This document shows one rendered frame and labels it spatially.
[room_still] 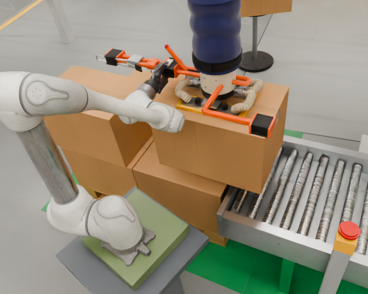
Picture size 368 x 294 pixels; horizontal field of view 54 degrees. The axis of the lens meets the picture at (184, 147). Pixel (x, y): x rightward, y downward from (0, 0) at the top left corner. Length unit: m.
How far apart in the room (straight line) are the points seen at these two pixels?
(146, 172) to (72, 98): 1.19
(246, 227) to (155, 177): 0.66
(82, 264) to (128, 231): 0.34
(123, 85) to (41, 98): 1.24
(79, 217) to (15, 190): 1.84
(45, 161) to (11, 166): 2.21
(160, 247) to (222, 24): 0.95
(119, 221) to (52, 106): 0.56
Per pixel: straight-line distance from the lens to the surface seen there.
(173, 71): 1.80
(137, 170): 2.27
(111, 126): 2.07
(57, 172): 1.40
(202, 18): 1.51
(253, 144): 1.65
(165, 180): 2.18
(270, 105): 1.77
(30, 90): 1.10
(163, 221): 1.67
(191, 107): 1.75
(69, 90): 1.13
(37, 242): 2.90
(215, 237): 2.44
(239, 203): 2.02
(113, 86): 2.29
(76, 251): 1.78
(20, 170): 3.47
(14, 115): 1.22
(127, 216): 1.45
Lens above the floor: 2.17
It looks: 44 degrees down
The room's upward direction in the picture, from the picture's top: 10 degrees counter-clockwise
